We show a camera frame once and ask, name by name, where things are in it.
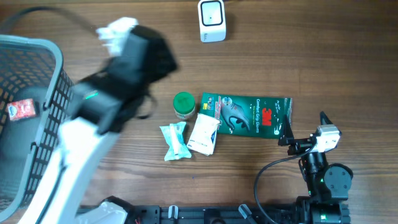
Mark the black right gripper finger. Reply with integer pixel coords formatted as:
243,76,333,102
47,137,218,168
280,115,294,139
320,111,332,125

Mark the teal white pack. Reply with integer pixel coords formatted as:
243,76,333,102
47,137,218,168
160,121,192,161

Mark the white blue pouch pack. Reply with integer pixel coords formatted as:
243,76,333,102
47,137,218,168
187,113,221,156

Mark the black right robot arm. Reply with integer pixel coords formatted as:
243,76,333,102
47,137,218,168
278,112,353,224

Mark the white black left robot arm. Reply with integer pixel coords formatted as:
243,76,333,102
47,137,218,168
21,25,177,223

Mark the white barcode scanner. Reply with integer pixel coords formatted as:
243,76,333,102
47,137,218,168
197,0,226,43

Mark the green 3M gloves package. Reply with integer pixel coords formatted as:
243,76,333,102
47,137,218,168
199,92,293,139

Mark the green lid jar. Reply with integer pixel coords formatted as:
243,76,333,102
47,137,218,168
173,91,196,120

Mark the grey plastic mesh basket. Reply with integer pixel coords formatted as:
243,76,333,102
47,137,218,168
1,35,73,222

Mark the red tissue pack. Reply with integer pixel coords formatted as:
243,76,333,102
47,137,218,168
7,98,37,121

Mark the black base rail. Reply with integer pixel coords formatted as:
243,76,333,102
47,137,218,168
122,205,300,224

